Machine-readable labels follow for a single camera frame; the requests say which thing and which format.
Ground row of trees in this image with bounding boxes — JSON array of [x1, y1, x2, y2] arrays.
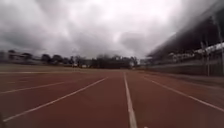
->
[[0, 49, 139, 70]]

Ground red running track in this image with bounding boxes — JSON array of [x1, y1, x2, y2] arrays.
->
[[0, 69, 224, 128]]

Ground grey boundary fence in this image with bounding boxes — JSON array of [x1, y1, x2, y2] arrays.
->
[[146, 58, 224, 77]]

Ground grass field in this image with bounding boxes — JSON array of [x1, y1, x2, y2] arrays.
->
[[0, 63, 134, 73]]

